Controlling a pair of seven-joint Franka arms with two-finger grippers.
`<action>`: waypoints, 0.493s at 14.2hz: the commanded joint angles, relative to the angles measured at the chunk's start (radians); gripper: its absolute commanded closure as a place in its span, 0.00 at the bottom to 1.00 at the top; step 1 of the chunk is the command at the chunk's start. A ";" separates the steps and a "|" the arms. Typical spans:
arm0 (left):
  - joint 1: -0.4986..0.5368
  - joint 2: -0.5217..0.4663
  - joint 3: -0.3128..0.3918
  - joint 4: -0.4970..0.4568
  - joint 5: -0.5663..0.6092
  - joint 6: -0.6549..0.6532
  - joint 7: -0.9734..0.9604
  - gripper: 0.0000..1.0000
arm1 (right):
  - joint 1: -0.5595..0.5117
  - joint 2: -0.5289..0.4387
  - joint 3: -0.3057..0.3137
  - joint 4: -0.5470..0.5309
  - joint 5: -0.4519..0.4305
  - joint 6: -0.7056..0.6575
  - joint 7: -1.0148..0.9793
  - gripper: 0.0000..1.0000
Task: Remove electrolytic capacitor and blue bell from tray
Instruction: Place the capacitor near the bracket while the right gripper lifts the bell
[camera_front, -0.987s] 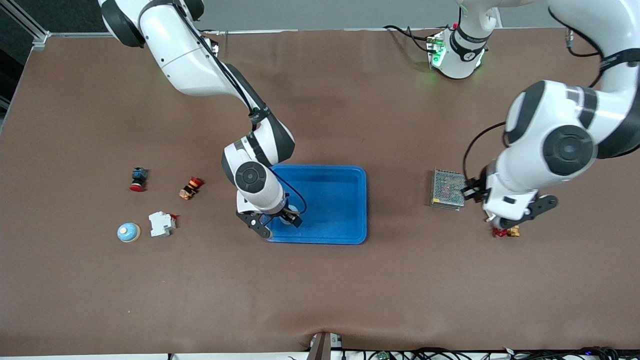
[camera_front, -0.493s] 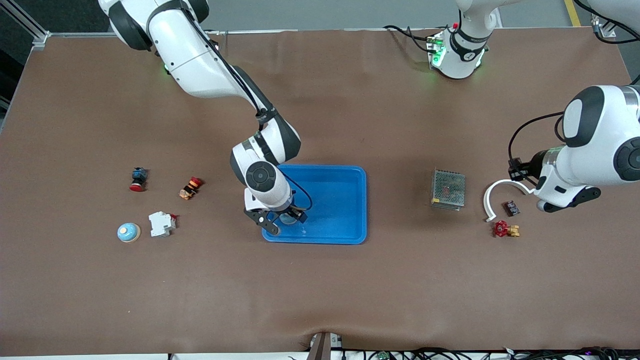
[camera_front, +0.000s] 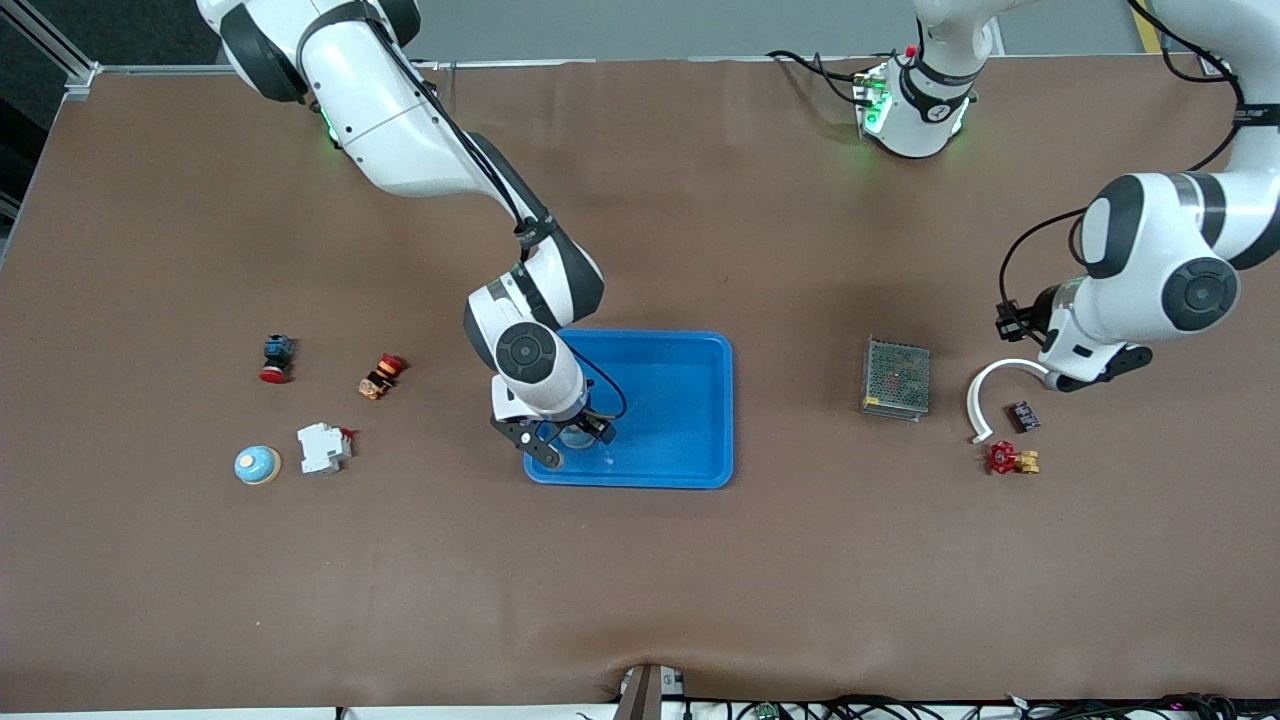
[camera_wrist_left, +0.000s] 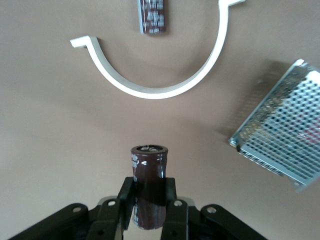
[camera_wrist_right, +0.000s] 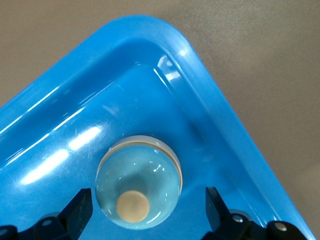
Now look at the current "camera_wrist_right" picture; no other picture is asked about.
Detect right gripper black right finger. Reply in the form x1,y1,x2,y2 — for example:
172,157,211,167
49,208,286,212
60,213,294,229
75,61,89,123
201,186,308,240

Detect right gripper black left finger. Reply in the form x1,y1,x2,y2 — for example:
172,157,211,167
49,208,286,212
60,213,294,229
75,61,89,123
0,188,94,240

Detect blue dome call bell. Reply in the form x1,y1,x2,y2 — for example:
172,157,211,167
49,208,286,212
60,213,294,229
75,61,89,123
94,134,183,230

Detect blue plastic tray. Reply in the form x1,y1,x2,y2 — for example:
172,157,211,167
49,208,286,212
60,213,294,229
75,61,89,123
0,14,318,240

